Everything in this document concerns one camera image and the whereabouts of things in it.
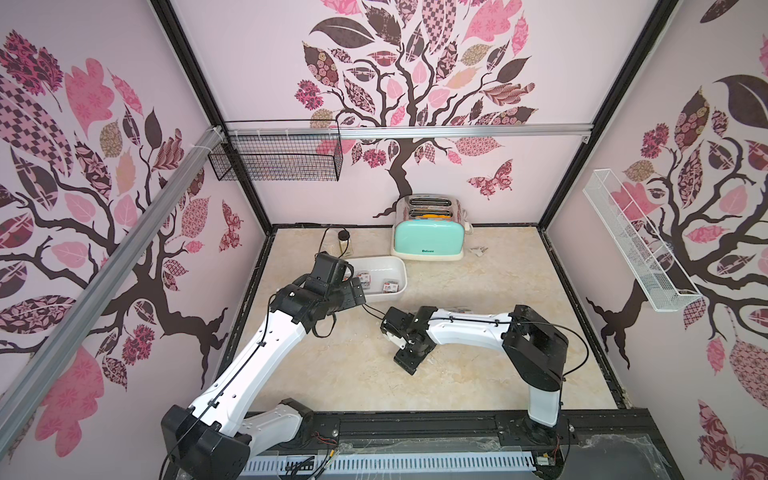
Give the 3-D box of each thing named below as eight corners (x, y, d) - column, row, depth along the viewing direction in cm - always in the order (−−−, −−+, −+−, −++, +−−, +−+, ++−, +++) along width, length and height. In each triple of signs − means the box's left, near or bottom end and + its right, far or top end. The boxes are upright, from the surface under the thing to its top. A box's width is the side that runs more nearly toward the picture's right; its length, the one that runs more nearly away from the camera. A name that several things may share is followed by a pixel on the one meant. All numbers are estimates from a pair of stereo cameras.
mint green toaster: (391, 261, 111) (391, 230, 98) (391, 222, 125) (391, 190, 111) (459, 261, 111) (468, 229, 98) (451, 222, 124) (458, 190, 111)
